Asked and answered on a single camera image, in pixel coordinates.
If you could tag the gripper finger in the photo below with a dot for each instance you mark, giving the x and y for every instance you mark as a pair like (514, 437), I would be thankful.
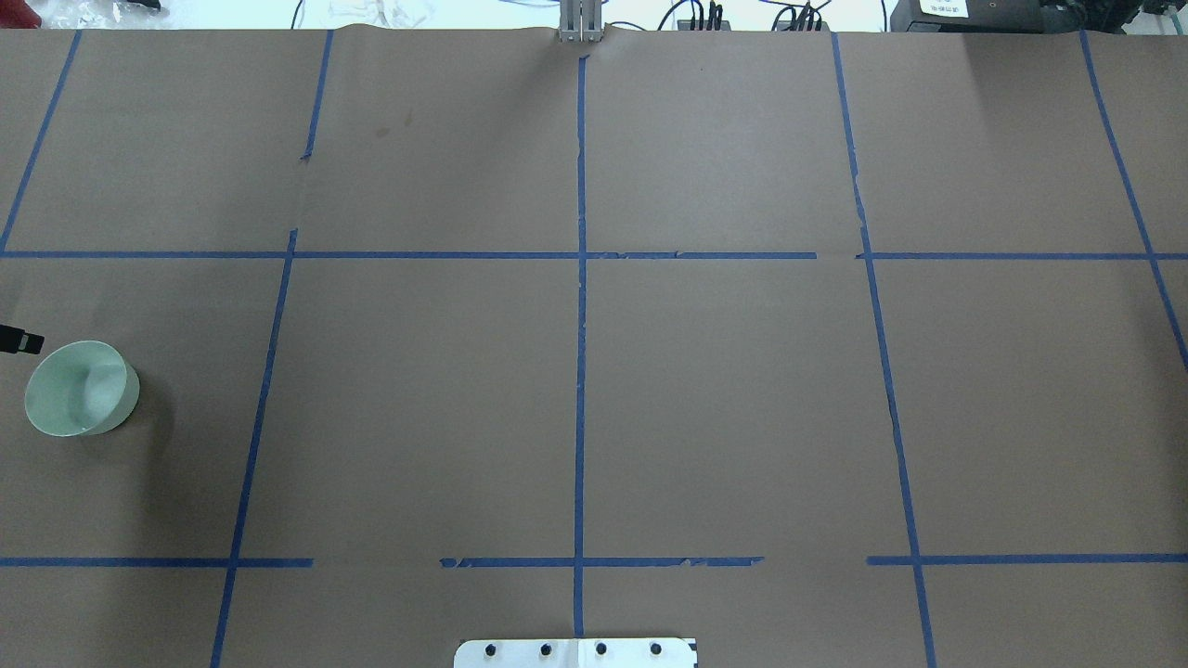
(16, 340)

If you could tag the light green bowl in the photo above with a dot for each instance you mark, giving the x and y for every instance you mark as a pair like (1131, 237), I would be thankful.
(82, 389)

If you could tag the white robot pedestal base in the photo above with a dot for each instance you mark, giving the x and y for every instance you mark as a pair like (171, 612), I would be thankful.
(578, 652)

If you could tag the aluminium frame post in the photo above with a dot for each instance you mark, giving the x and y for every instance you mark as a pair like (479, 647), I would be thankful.
(581, 21)

